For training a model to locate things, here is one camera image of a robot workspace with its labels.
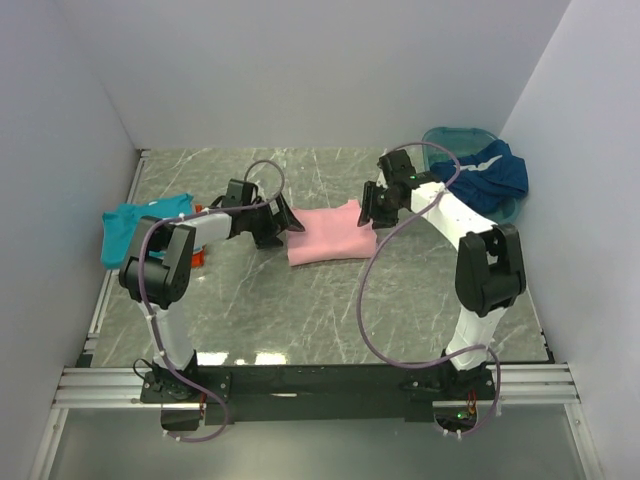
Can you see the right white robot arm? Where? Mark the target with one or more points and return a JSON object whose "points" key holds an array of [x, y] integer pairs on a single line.
{"points": [[489, 271]]}

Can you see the aluminium rail frame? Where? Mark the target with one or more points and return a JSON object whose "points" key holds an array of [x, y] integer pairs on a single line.
{"points": [[248, 306]]}

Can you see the navy blue t shirt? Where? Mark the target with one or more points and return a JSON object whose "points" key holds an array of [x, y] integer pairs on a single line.
{"points": [[485, 179]]}

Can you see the orange folded t shirt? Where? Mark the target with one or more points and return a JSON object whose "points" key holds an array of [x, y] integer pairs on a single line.
{"points": [[198, 256]]}

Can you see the teal folded t shirt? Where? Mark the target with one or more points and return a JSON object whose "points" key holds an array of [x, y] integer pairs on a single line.
{"points": [[119, 225]]}

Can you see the teal plastic bin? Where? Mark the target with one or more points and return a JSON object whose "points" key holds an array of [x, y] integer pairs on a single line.
{"points": [[463, 142]]}

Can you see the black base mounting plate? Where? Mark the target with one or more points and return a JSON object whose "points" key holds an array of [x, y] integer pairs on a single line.
{"points": [[318, 392]]}

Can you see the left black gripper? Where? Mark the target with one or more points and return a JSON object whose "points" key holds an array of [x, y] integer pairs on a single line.
{"points": [[284, 219]]}

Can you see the pink t shirt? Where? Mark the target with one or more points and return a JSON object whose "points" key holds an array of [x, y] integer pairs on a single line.
{"points": [[330, 234]]}

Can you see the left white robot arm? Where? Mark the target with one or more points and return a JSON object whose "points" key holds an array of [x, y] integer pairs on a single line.
{"points": [[157, 267]]}

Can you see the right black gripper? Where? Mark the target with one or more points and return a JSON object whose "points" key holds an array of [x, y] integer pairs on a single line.
{"points": [[369, 210]]}

